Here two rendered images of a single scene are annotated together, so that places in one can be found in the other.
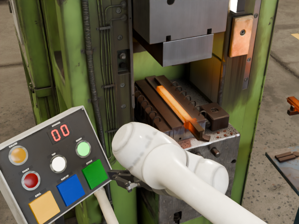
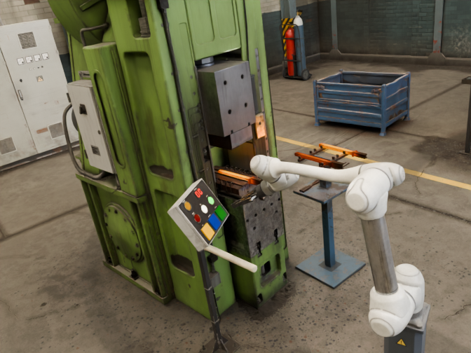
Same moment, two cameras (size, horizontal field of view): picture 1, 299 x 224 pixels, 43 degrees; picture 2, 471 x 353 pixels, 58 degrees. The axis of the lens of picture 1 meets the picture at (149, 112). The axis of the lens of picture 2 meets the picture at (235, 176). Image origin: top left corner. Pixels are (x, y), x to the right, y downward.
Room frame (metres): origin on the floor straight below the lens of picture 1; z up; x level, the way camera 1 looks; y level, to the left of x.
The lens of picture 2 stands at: (-1.15, 0.84, 2.22)
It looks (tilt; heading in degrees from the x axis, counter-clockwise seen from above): 24 degrees down; 340
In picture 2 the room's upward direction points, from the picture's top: 9 degrees counter-clockwise
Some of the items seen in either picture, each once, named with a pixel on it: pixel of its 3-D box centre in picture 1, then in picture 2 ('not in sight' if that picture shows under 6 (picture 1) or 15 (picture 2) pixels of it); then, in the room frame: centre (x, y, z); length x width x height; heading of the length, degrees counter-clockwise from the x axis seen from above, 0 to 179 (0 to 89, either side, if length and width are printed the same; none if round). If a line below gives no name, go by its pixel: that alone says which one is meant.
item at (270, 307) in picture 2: not in sight; (268, 299); (1.21, -0.16, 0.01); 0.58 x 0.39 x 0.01; 112
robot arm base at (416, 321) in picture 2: not in sight; (406, 305); (0.12, -0.44, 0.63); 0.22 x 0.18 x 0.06; 125
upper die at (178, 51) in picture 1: (163, 30); (219, 132); (1.45, -0.06, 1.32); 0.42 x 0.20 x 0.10; 22
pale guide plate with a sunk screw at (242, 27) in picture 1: (240, 36); (258, 125); (1.49, -0.38, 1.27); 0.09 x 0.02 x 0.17; 112
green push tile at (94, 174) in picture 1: (94, 174); (220, 213); (0.95, 0.19, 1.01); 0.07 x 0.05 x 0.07; 137
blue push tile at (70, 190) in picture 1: (70, 190); (214, 222); (0.88, 0.25, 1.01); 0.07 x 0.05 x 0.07; 137
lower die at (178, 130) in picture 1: (163, 106); (226, 180); (1.45, -0.06, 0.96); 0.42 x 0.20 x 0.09; 22
